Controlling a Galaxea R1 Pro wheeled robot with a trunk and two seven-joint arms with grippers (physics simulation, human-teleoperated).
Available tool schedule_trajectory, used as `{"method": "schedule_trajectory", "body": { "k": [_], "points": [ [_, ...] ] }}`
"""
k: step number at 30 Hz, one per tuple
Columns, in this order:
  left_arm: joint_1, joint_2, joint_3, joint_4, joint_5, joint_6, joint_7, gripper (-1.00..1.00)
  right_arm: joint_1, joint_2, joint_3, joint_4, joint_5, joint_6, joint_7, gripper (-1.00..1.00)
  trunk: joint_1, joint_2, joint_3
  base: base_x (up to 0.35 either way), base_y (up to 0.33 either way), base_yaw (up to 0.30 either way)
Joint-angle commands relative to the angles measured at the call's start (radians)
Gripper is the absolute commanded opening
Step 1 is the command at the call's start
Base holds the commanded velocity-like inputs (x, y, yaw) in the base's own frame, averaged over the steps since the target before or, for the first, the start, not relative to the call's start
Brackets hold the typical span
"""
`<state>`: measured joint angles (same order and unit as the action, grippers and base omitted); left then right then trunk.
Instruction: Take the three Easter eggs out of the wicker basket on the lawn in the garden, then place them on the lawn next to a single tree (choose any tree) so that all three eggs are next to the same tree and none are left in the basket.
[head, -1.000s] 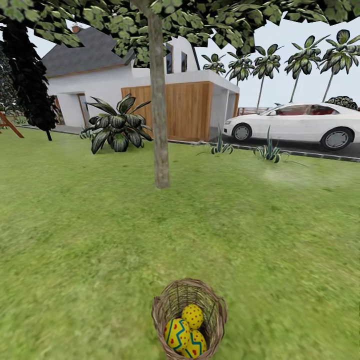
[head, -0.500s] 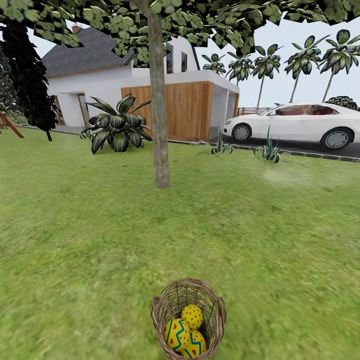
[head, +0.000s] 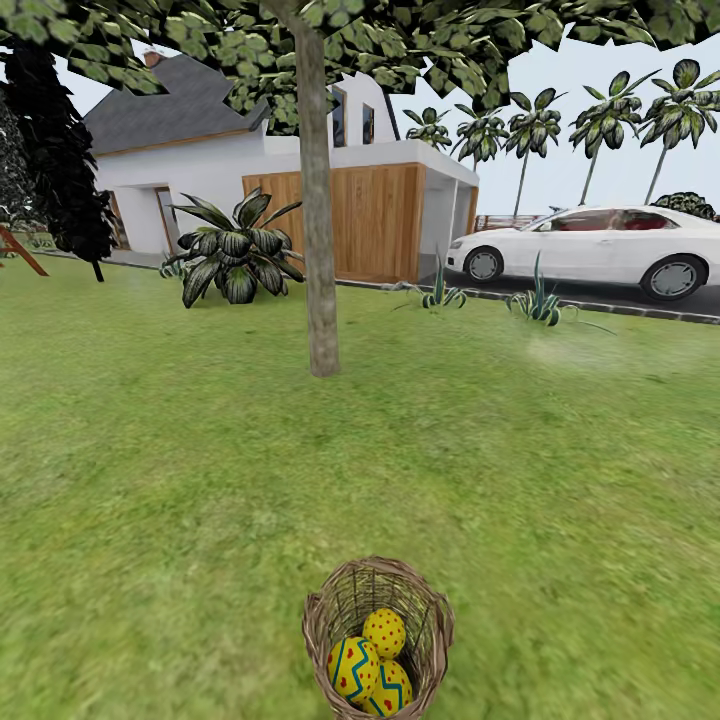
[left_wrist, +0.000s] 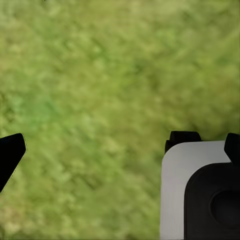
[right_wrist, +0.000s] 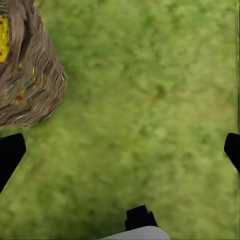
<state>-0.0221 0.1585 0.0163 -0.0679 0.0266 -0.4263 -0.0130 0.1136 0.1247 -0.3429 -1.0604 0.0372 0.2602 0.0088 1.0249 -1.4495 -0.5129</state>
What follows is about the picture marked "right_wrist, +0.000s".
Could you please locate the wicker basket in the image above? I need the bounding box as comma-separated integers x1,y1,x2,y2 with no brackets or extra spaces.
0,0,67,128

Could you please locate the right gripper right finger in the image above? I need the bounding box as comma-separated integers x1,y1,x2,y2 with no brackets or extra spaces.
224,133,240,173

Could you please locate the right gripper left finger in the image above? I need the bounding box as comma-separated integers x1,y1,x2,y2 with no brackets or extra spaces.
0,132,26,193

